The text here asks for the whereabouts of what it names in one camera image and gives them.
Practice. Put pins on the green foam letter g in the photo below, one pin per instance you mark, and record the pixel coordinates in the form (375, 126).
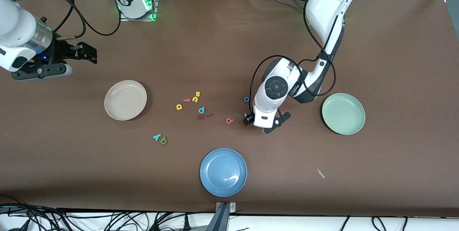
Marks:
(163, 141)

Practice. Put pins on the pink foam letter a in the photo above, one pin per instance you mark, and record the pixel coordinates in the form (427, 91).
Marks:
(228, 121)

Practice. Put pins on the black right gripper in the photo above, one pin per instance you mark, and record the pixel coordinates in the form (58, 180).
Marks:
(60, 50)

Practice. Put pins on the teal foam letter y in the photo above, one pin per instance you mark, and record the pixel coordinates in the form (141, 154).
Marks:
(156, 137)

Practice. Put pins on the blue round plate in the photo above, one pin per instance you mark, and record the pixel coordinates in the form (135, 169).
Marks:
(223, 172)

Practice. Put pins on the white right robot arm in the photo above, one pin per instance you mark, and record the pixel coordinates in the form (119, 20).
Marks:
(18, 26)

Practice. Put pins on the black power plug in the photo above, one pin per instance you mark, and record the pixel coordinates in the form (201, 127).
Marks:
(186, 222)

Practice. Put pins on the white paper scrap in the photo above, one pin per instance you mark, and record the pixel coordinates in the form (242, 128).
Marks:
(320, 173)

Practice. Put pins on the pale green round plate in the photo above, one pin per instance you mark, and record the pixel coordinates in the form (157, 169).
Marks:
(343, 113)

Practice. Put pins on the brown paper table cover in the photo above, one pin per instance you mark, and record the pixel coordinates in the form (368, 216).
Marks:
(215, 44)

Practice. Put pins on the grey metal camera mount post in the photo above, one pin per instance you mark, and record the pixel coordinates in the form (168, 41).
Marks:
(221, 220)

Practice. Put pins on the light brown round plate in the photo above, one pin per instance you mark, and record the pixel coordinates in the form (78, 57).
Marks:
(125, 100)

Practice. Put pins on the teal foam letter p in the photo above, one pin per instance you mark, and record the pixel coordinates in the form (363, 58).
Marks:
(200, 111)

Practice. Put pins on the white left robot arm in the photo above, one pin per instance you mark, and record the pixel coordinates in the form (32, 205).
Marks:
(326, 5)

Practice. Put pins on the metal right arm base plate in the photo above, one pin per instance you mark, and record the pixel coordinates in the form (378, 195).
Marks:
(154, 5)

